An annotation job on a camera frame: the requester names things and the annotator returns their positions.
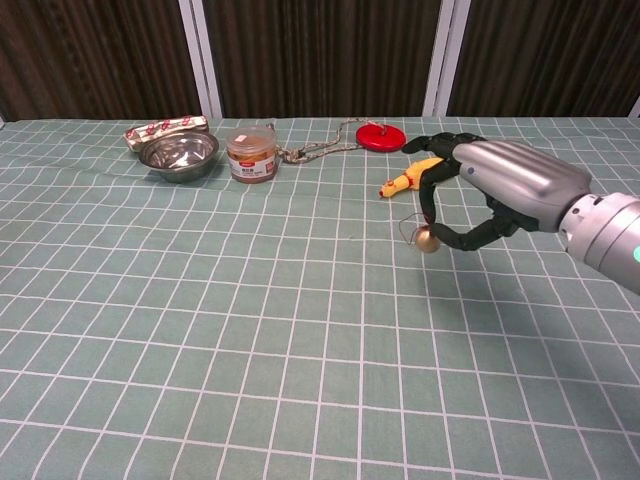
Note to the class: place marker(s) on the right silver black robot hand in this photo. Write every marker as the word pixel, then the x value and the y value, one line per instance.
pixel 515 175

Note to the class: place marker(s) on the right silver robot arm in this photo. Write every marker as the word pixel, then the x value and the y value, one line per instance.
pixel 605 235

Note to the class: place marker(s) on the yellow rubber chicken toy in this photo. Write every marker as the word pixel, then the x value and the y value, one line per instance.
pixel 407 177

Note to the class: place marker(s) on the dark brown partition panel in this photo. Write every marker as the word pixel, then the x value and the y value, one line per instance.
pixel 95 55
pixel 545 55
pixel 325 55

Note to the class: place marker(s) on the red disc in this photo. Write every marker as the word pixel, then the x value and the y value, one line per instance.
pixel 377 138

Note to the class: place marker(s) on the clear plastic jar brown contents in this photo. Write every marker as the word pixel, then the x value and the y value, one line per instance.
pixel 251 155

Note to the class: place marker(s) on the green checked tablecloth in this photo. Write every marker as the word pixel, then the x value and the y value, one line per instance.
pixel 250 325

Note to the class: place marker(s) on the stainless steel bowl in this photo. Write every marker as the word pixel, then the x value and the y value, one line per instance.
pixel 180 160

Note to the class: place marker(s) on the silver red snack packet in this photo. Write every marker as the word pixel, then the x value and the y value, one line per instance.
pixel 160 127

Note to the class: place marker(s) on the white partition frame post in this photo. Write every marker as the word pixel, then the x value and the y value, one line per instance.
pixel 202 60
pixel 636 107
pixel 445 60

